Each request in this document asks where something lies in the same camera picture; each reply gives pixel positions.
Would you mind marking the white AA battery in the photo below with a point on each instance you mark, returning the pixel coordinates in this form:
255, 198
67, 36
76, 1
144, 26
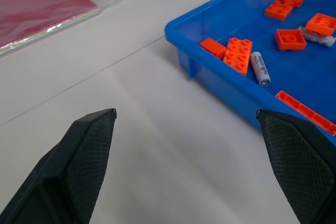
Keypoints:
319, 39
260, 68

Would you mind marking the red paper pack in plastic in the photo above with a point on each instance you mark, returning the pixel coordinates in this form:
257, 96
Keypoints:
39, 6

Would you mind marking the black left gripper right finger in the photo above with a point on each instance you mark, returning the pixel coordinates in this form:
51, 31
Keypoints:
299, 161

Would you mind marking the orange plastic building brick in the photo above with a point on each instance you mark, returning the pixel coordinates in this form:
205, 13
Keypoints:
213, 47

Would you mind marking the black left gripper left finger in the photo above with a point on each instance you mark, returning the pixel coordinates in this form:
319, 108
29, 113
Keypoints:
78, 161

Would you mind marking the orange 2x4 building brick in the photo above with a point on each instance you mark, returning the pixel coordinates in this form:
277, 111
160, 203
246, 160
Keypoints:
238, 55

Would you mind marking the long orange plastic brick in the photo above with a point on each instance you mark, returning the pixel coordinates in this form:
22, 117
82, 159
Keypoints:
307, 112

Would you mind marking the blue plastic tray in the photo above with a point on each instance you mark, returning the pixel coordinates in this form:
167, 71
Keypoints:
262, 40

